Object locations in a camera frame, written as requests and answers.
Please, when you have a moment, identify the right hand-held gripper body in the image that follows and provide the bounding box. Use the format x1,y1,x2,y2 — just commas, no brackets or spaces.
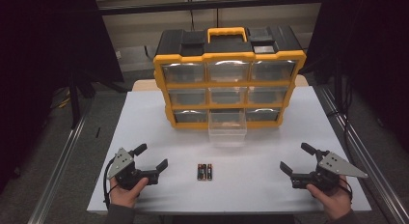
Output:
290,150,369,191

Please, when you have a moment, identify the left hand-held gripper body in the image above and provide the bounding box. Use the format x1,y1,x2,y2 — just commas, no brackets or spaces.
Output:
106,147,160,190

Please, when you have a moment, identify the clear plastic drawer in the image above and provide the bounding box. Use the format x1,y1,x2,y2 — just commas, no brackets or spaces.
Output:
207,109,248,145

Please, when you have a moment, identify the yellow black organizer cabinet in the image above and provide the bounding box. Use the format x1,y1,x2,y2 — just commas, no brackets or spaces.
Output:
152,25,308,131

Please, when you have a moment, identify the person's left hand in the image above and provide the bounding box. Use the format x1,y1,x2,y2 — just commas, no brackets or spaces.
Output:
109,177,150,209

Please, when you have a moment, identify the person's right hand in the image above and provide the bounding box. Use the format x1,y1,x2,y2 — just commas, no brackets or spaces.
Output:
305,175,353,222

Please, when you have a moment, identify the set of closed clear drawers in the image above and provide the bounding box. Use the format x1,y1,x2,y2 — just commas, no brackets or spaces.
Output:
161,60,297,124

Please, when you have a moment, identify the black stand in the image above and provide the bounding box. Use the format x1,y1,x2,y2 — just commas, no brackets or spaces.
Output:
68,69,130,129

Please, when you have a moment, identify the black curtain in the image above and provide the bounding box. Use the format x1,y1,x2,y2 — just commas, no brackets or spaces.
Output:
304,0,409,154
0,0,125,193

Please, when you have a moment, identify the black horizontal bar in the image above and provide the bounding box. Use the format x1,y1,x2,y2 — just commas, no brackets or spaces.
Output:
95,0,326,16

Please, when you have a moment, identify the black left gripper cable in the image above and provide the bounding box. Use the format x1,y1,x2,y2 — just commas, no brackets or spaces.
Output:
102,157,118,210

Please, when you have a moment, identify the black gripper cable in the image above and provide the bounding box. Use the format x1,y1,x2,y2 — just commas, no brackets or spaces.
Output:
102,157,118,210
337,177,354,203

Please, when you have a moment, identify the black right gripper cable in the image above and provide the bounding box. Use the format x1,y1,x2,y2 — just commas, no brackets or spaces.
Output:
337,177,354,203

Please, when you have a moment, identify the metal floor rail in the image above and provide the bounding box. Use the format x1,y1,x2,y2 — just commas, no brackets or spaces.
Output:
315,84,409,224
28,98,95,224

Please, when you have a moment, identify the yellow floor cable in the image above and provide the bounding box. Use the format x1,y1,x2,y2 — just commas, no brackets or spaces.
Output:
57,88,72,110

